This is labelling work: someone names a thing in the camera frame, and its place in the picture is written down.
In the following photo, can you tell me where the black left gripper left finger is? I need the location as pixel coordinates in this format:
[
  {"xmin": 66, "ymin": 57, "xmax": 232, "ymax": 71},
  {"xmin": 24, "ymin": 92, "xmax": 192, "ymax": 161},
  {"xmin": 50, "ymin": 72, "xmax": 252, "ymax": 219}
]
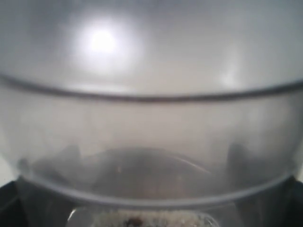
[{"xmin": 0, "ymin": 178, "xmax": 77, "ymax": 227}]

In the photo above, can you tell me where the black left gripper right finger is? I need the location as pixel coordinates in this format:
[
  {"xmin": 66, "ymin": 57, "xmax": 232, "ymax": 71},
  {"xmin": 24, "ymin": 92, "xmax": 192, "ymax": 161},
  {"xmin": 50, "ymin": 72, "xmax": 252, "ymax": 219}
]
[{"xmin": 213, "ymin": 175, "xmax": 303, "ymax": 227}]

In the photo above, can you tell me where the clear plastic shaker bottle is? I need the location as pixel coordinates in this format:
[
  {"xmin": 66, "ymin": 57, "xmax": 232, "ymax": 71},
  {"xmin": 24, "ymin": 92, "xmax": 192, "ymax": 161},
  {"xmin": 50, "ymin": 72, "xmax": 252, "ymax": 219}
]
[{"xmin": 0, "ymin": 0, "xmax": 303, "ymax": 227}]

